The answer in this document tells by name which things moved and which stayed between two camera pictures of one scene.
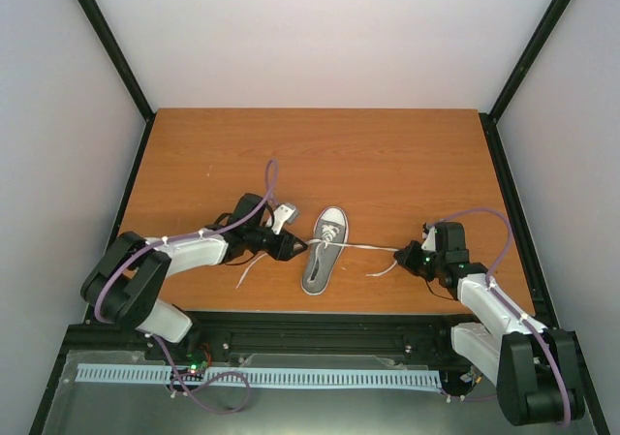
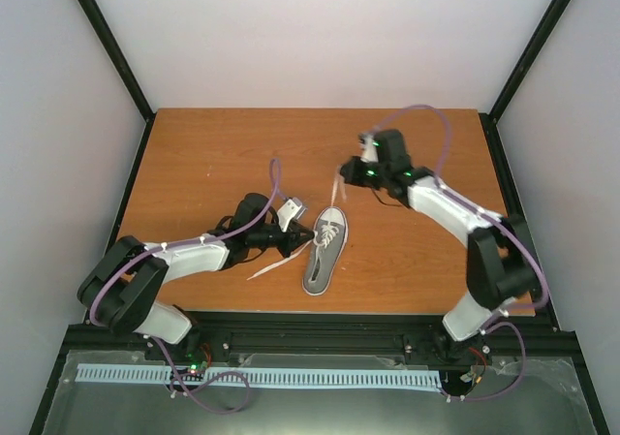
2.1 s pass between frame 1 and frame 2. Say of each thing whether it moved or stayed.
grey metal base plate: stayed
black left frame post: stayed
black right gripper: moved
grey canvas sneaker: stayed
